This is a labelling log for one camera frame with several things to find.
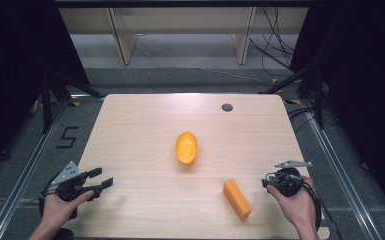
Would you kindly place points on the light wooden desk frame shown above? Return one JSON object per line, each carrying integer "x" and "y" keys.
{"x": 123, "y": 36}

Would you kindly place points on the person's left hand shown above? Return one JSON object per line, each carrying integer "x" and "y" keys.
{"x": 57, "y": 208}

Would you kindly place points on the black metal stand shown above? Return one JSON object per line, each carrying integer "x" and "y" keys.
{"x": 317, "y": 96}
{"x": 48, "y": 100}

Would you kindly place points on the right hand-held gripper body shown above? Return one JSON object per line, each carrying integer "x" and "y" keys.
{"x": 286, "y": 181}

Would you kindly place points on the person's right hand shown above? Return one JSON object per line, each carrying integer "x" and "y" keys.
{"x": 296, "y": 206}

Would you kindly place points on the orange soap bar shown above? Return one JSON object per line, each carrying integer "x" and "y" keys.
{"x": 236, "y": 198}

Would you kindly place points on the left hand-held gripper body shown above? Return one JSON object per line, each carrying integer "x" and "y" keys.
{"x": 67, "y": 180}

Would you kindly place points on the grey round table grommet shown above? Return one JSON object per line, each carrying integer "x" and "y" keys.
{"x": 227, "y": 107}

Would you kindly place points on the dark curtain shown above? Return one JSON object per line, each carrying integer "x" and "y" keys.
{"x": 366, "y": 83}
{"x": 13, "y": 66}

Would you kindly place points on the metal floor rail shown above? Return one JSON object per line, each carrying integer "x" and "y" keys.
{"x": 23, "y": 173}
{"x": 341, "y": 173}

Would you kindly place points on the orange oval soap dish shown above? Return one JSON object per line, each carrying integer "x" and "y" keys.
{"x": 186, "y": 147}

